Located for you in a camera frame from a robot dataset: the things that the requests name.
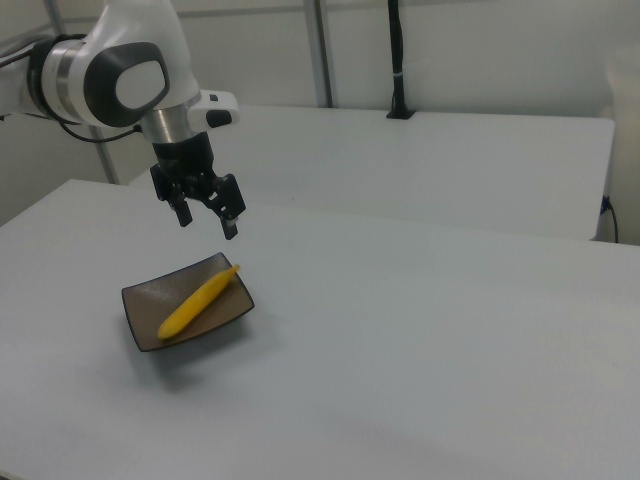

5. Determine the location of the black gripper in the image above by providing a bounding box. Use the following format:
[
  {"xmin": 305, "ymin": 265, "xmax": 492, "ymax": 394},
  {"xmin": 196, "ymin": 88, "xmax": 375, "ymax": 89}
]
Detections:
[{"xmin": 149, "ymin": 131, "xmax": 248, "ymax": 242}]

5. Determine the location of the black camera stand pole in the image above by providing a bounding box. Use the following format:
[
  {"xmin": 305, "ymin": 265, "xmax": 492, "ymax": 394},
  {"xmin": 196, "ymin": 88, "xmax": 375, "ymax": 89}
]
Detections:
[{"xmin": 385, "ymin": 0, "xmax": 417, "ymax": 121}]

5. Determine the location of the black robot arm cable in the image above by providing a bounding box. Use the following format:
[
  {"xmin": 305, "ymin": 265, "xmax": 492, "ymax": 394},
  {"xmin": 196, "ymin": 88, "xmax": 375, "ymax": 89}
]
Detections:
[{"xmin": 58, "ymin": 119, "xmax": 146, "ymax": 145}]

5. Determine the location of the square brown ceramic plate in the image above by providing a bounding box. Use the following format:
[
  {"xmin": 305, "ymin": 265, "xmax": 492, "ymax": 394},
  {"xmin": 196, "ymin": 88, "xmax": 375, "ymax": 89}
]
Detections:
[{"xmin": 121, "ymin": 252, "xmax": 256, "ymax": 354}]

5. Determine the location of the yellow banana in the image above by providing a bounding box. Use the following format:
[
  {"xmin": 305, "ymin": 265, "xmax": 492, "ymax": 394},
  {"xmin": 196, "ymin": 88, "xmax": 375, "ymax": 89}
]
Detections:
[{"xmin": 157, "ymin": 263, "xmax": 242, "ymax": 342}]

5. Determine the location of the dark power cable with plug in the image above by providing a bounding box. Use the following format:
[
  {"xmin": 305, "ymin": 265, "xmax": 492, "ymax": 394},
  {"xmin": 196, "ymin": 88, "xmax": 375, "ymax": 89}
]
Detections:
[{"xmin": 601, "ymin": 195, "xmax": 620, "ymax": 245}]

